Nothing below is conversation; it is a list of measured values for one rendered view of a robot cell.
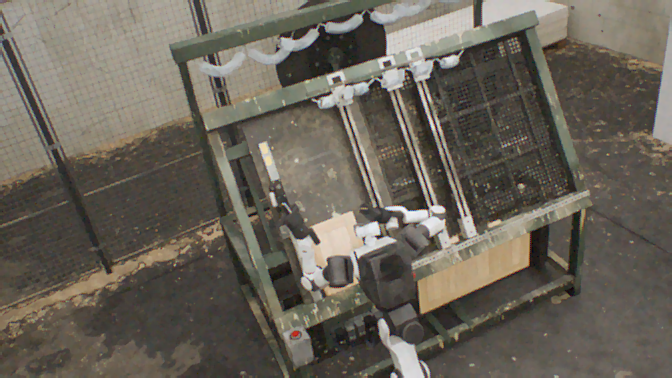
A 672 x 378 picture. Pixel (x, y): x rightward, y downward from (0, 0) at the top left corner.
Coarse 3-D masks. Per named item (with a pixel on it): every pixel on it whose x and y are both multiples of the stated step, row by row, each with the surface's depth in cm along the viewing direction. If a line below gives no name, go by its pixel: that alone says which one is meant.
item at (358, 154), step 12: (348, 84) 340; (348, 96) 343; (336, 108) 360; (348, 108) 357; (348, 120) 360; (348, 132) 356; (348, 144) 362; (360, 144) 358; (360, 156) 362; (360, 168) 358; (360, 180) 364; (372, 180) 359; (372, 192) 362; (372, 204) 359; (384, 228) 363
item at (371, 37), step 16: (320, 0) 384; (352, 16) 398; (368, 16) 403; (288, 32) 385; (304, 32) 390; (320, 32) 394; (352, 32) 403; (368, 32) 408; (384, 32) 413; (304, 48) 395; (320, 48) 398; (336, 48) 400; (352, 48) 408; (368, 48) 414; (384, 48) 419; (288, 64) 395; (304, 64) 400; (320, 64) 404; (352, 64) 413; (288, 80) 400; (304, 80) 405
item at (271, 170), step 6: (258, 144) 345; (264, 156) 346; (270, 156) 347; (264, 162) 347; (270, 168) 346; (270, 174) 346; (276, 174) 347; (270, 180) 348; (276, 198) 350; (288, 228) 348; (294, 240) 349; (294, 246) 350; (300, 258) 349; (300, 264) 350; (312, 294) 351; (318, 294) 351; (312, 300) 354; (318, 300) 351
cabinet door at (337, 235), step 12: (348, 216) 360; (324, 228) 356; (336, 228) 358; (348, 228) 360; (324, 240) 356; (336, 240) 358; (348, 240) 360; (360, 240) 362; (324, 252) 356; (336, 252) 358; (348, 252) 360; (324, 264) 355; (324, 288) 355; (336, 288) 357
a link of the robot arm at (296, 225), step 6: (294, 204) 312; (294, 210) 308; (282, 216) 308; (288, 216) 306; (294, 216) 307; (300, 216) 311; (282, 222) 306; (288, 222) 305; (294, 222) 308; (300, 222) 311; (294, 228) 310; (300, 228) 309; (294, 234) 311
